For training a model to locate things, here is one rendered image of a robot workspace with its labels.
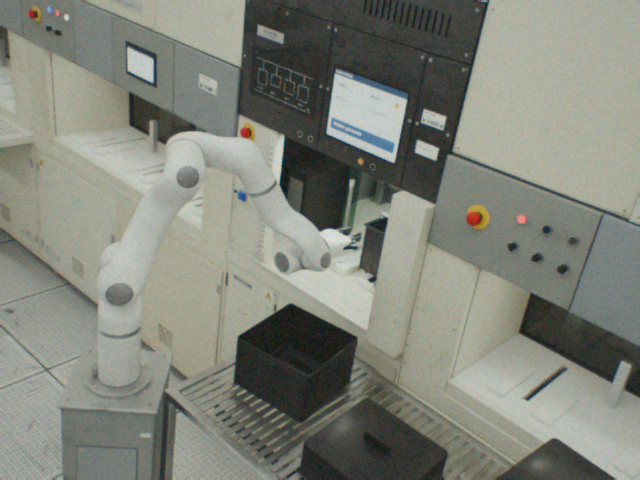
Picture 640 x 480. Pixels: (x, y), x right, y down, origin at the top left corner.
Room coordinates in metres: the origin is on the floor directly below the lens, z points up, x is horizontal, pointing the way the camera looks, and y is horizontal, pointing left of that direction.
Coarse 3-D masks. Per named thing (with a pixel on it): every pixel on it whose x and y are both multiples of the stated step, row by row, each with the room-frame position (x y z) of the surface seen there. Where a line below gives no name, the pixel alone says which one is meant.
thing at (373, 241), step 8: (384, 216) 2.38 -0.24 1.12; (368, 224) 2.30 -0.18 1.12; (376, 224) 2.34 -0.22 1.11; (384, 224) 2.38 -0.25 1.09; (368, 232) 2.29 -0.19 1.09; (376, 232) 2.26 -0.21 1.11; (368, 240) 2.28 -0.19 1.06; (376, 240) 2.26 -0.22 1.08; (368, 248) 2.28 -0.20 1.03; (376, 248) 2.26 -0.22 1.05; (360, 256) 2.30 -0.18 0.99; (368, 256) 2.27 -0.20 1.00; (376, 256) 2.25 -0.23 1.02; (360, 264) 2.29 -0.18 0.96; (368, 264) 2.27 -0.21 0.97; (376, 264) 2.25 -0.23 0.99; (368, 272) 2.27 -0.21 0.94; (376, 272) 2.24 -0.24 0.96; (368, 280) 2.26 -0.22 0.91; (376, 280) 2.29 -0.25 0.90
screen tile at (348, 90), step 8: (336, 88) 2.18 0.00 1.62; (344, 88) 2.16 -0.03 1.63; (352, 88) 2.14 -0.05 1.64; (360, 88) 2.12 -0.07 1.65; (344, 96) 2.16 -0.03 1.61; (352, 96) 2.14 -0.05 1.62; (360, 96) 2.12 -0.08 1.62; (336, 104) 2.18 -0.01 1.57; (344, 104) 2.16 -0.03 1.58; (360, 104) 2.12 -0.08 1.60; (336, 112) 2.17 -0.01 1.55; (344, 112) 2.15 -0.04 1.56; (352, 112) 2.13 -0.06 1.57; (360, 112) 2.11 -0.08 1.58; (352, 120) 2.13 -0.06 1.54; (360, 120) 2.11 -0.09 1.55
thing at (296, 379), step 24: (288, 312) 2.00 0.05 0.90; (240, 336) 1.79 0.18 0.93; (264, 336) 1.89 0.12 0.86; (288, 336) 2.00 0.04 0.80; (312, 336) 1.95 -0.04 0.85; (336, 336) 1.90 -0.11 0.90; (240, 360) 1.76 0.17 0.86; (264, 360) 1.71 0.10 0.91; (288, 360) 1.91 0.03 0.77; (312, 360) 1.93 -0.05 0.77; (336, 360) 1.75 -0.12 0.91; (240, 384) 1.76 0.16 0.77; (264, 384) 1.71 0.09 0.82; (288, 384) 1.66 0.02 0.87; (312, 384) 1.65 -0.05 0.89; (336, 384) 1.78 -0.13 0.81; (288, 408) 1.66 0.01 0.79; (312, 408) 1.67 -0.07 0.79
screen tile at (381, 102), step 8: (376, 96) 2.08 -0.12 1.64; (384, 96) 2.06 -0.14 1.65; (368, 104) 2.10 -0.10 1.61; (376, 104) 2.08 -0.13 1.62; (384, 104) 2.06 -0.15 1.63; (392, 104) 2.04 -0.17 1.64; (400, 104) 2.02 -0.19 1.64; (392, 112) 2.04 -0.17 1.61; (400, 112) 2.02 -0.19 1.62; (368, 120) 2.09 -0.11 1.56; (376, 120) 2.07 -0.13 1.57; (384, 120) 2.05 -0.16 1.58; (392, 120) 2.03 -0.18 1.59; (376, 128) 2.07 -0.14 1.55; (384, 128) 2.05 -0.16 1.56; (392, 128) 2.03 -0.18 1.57; (392, 136) 2.03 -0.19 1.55
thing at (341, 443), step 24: (360, 408) 1.62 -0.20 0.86; (384, 408) 1.63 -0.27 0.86; (336, 432) 1.51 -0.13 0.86; (360, 432) 1.52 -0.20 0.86; (384, 432) 1.53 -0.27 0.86; (408, 432) 1.55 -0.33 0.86; (312, 456) 1.43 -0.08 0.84; (336, 456) 1.42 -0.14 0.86; (360, 456) 1.43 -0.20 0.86; (384, 456) 1.44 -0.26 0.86; (408, 456) 1.46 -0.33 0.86; (432, 456) 1.47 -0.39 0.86
